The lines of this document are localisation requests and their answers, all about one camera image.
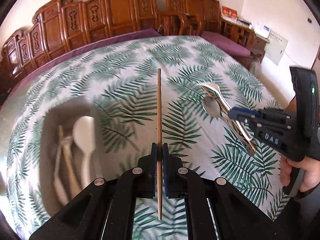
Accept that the red gift box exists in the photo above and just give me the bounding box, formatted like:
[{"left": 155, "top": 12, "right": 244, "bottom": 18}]
[{"left": 221, "top": 5, "right": 238, "bottom": 23}]

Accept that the carved wooden armchair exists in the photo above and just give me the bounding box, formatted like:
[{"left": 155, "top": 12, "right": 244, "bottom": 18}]
[{"left": 165, "top": 0, "right": 255, "bottom": 50}]

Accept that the white wall cabinet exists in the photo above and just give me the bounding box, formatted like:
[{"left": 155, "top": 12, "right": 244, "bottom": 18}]
[{"left": 265, "top": 30, "right": 288, "bottom": 65}]

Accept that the green leaf tablecloth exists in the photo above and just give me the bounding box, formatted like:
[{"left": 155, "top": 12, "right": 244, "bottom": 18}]
[{"left": 7, "top": 36, "right": 289, "bottom": 239}]

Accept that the white plastic fork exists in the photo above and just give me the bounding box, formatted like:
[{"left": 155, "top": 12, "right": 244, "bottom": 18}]
[{"left": 54, "top": 126, "right": 69, "bottom": 206}]

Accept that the grey metal tray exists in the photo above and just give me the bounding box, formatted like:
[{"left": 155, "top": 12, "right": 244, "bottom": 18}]
[{"left": 39, "top": 95, "right": 103, "bottom": 216}]

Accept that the wooden side table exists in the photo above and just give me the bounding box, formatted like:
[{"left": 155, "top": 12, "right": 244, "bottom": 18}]
[{"left": 249, "top": 34, "right": 270, "bottom": 62}]

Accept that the wooden chopstick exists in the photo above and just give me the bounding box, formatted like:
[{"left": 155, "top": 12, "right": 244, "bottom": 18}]
[{"left": 157, "top": 68, "right": 163, "bottom": 220}]

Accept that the metal spoon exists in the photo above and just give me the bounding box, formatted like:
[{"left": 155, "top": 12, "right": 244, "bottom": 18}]
[{"left": 202, "top": 96, "right": 255, "bottom": 157}]

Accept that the purple bench cushion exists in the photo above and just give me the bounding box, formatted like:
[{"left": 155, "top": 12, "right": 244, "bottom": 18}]
[{"left": 8, "top": 29, "right": 161, "bottom": 98}]

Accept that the person's right hand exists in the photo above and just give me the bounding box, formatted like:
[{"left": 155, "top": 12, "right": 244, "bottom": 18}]
[{"left": 280, "top": 152, "right": 320, "bottom": 193}]

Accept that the white plastic spoon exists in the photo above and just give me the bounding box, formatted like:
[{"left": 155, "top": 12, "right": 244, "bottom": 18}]
[{"left": 73, "top": 115, "right": 95, "bottom": 188}]

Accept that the purple armchair cushion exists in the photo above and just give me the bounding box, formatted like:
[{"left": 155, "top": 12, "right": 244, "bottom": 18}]
[{"left": 201, "top": 31, "right": 251, "bottom": 57}]

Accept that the long carved wooden bench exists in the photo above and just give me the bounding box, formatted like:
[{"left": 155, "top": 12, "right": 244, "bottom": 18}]
[{"left": 1, "top": 0, "right": 159, "bottom": 83}]

